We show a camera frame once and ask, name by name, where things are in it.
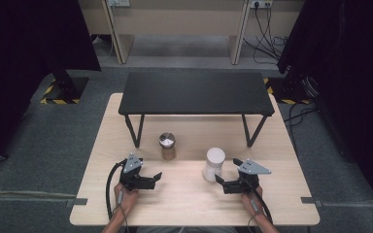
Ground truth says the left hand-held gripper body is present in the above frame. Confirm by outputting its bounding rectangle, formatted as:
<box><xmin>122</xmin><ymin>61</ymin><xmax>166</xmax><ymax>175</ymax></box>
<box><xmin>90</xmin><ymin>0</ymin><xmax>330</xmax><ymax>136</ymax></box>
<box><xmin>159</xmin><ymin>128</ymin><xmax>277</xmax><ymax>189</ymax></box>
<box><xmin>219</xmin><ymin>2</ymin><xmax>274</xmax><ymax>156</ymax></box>
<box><xmin>119</xmin><ymin>152</ymin><xmax>156</xmax><ymax>191</ymax></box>

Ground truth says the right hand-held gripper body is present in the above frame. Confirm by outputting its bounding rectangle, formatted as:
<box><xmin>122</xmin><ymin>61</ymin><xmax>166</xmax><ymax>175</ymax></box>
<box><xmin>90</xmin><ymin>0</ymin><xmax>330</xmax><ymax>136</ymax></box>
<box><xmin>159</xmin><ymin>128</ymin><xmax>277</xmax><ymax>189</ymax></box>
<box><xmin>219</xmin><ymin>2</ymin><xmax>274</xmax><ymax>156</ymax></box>
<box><xmin>222</xmin><ymin>157</ymin><xmax>272</xmax><ymax>195</ymax></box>

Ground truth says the white jar with white lid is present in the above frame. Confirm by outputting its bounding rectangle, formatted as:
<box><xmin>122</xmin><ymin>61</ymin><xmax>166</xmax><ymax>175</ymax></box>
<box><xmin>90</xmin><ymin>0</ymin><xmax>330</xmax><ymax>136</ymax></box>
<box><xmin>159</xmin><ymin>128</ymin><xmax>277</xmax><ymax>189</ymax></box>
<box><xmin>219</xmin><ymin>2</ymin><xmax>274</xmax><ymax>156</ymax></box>
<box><xmin>201</xmin><ymin>147</ymin><xmax>227</xmax><ymax>183</ymax></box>

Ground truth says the glass spice jar metal lid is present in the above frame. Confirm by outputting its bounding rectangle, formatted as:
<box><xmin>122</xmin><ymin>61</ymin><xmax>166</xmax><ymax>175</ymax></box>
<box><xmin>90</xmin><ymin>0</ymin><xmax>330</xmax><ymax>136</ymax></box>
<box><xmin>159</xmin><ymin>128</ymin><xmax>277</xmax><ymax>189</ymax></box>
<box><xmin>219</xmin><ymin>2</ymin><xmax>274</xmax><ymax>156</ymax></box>
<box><xmin>158</xmin><ymin>131</ymin><xmax>178</xmax><ymax>161</ymax></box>

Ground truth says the black metal rack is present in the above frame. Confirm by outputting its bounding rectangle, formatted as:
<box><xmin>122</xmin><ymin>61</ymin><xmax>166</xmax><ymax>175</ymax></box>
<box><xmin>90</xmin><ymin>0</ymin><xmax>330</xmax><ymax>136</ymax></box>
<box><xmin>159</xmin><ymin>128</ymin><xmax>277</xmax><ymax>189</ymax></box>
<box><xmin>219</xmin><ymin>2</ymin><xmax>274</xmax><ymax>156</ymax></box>
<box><xmin>118</xmin><ymin>71</ymin><xmax>276</xmax><ymax>150</ymax></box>

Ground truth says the person's right hand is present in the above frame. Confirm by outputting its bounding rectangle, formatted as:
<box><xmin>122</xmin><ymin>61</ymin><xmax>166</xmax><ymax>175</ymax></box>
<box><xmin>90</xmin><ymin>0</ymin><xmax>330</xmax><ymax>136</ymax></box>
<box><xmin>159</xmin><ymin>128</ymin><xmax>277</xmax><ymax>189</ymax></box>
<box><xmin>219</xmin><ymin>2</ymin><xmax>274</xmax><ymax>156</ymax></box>
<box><xmin>240</xmin><ymin>185</ymin><xmax>265</xmax><ymax>217</ymax></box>

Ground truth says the person's left hand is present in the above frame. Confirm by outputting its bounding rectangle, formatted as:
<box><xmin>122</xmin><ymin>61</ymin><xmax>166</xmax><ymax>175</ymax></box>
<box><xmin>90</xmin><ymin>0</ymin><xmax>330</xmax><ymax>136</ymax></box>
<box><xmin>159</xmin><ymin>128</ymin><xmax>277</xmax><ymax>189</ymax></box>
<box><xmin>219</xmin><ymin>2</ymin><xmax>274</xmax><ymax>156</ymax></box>
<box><xmin>114</xmin><ymin>182</ymin><xmax>140</xmax><ymax>216</ymax></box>

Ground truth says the person's grey clothing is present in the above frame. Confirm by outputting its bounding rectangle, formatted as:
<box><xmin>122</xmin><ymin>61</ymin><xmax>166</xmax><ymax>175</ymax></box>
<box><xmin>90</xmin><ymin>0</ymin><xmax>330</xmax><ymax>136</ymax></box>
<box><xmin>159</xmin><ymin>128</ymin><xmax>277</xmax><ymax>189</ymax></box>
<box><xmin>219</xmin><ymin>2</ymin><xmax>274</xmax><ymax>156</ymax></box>
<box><xmin>135</xmin><ymin>225</ymin><xmax>238</xmax><ymax>233</ymax></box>

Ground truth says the black stand base striped tape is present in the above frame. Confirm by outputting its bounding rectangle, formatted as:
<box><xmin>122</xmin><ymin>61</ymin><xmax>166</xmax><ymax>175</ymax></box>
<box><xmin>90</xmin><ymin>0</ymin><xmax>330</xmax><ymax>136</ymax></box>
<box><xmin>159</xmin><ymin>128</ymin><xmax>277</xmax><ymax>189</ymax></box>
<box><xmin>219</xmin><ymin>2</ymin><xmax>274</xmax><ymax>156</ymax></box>
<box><xmin>40</xmin><ymin>68</ymin><xmax>90</xmax><ymax>106</ymax></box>
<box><xmin>262</xmin><ymin>76</ymin><xmax>316</xmax><ymax>106</ymax></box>

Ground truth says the dark curtain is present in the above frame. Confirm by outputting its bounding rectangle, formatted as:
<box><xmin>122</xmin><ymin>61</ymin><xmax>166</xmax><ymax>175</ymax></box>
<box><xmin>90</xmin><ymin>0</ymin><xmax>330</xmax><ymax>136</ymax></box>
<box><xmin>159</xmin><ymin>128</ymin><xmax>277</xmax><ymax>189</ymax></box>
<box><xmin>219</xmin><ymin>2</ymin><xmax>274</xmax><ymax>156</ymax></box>
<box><xmin>276</xmin><ymin>0</ymin><xmax>373</xmax><ymax>216</ymax></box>
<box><xmin>0</xmin><ymin>0</ymin><xmax>102</xmax><ymax>173</ymax></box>

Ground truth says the thick black gripper cable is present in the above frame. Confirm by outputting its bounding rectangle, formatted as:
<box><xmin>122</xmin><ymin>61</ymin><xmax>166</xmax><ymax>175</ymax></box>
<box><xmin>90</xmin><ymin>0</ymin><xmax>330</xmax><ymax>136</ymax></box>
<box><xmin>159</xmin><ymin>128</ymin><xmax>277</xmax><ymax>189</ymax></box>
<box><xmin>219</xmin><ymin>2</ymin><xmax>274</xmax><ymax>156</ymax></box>
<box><xmin>105</xmin><ymin>157</ymin><xmax>129</xmax><ymax>221</ymax></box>
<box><xmin>245</xmin><ymin>180</ymin><xmax>274</xmax><ymax>225</ymax></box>

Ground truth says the thin grey wrist wire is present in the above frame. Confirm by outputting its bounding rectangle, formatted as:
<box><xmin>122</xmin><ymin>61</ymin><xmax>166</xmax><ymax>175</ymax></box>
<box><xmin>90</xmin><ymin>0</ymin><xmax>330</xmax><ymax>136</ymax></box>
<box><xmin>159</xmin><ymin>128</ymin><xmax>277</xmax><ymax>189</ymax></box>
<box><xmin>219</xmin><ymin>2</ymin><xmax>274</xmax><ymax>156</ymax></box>
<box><xmin>246</xmin><ymin>197</ymin><xmax>264</xmax><ymax>233</ymax></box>
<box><xmin>111</xmin><ymin>189</ymin><xmax>131</xmax><ymax>233</ymax></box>

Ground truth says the black floor cable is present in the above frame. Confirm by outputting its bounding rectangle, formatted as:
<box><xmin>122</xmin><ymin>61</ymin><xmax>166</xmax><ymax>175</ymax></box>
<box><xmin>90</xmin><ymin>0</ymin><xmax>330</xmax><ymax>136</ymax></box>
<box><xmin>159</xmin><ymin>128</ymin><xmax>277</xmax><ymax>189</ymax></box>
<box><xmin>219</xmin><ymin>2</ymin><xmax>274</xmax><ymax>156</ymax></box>
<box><xmin>283</xmin><ymin>100</ymin><xmax>321</xmax><ymax>154</ymax></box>

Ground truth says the bundle of black cables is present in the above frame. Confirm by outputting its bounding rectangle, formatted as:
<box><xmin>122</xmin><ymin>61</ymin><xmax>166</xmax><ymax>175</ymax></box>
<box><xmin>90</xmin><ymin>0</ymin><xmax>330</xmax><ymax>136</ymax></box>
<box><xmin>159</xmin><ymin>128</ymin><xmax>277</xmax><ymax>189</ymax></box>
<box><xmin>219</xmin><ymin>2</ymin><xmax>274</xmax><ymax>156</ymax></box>
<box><xmin>242</xmin><ymin>2</ymin><xmax>289</xmax><ymax>66</ymax></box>

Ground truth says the white wall socket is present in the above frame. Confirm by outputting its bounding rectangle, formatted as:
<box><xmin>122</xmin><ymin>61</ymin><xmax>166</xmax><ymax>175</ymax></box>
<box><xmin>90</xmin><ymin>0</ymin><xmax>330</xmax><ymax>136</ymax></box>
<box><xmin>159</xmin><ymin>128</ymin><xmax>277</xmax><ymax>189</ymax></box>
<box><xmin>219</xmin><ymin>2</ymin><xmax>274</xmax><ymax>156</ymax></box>
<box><xmin>249</xmin><ymin>0</ymin><xmax>274</xmax><ymax>10</ymax></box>
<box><xmin>108</xmin><ymin>0</ymin><xmax>131</xmax><ymax>8</ymax></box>

